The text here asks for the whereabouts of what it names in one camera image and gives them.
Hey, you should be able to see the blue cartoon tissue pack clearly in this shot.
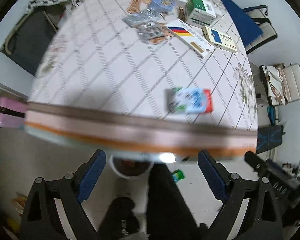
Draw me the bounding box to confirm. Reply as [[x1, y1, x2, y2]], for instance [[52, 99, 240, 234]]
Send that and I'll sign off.
[[148, 0, 175, 14]]

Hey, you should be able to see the green yellow plastic bag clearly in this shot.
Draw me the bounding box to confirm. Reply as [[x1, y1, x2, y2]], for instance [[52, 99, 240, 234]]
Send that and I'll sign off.
[[172, 170, 185, 183]]

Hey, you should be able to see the beige cushioned chair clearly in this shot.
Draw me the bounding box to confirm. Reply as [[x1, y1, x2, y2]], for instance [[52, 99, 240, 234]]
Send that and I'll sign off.
[[259, 63, 300, 106]]

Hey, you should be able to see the pink suitcase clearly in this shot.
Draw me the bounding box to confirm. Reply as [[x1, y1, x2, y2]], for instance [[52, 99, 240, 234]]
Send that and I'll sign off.
[[0, 97, 27, 128]]

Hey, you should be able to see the red blue white carton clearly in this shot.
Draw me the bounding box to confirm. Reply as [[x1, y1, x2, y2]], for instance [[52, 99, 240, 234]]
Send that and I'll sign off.
[[166, 87, 213, 114]]

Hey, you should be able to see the blue folder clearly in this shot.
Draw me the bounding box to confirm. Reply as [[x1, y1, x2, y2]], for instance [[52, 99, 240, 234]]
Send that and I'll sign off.
[[221, 0, 263, 47]]

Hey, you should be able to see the cream blue medicine box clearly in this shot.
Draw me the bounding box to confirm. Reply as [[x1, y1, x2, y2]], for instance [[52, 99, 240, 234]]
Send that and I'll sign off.
[[202, 26, 237, 53]]

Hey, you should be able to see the white box with flag stripes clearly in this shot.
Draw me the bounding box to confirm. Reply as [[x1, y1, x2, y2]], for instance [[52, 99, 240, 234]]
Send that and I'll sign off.
[[165, 19, 213, 57]]

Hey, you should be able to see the patterned round tablecloth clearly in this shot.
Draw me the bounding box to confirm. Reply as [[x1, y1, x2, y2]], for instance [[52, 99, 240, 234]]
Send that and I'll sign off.
[[25, 0, 258, 157]]

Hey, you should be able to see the green white medicine box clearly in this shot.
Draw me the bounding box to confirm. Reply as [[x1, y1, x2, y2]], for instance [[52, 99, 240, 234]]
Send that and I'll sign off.
[[184, 0, 217, 28]]

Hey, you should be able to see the silver blister pack lower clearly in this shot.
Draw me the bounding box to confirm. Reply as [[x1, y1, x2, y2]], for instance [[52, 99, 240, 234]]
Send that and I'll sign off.
[[137, 22, 165, 42]]

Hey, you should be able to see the silver blister pack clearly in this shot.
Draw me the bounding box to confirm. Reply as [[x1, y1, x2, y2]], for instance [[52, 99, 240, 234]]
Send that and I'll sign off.
[[137, 22, 165, 42], [122, 9, 159, 28]]

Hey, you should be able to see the small white box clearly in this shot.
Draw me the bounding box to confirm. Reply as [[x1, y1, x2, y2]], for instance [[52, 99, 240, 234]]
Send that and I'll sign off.
[[174, 0, 187, 7]]

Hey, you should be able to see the silver blister pack upper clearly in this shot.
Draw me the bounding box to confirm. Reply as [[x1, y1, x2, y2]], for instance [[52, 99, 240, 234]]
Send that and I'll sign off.
[[122, 9, 159, 28]]

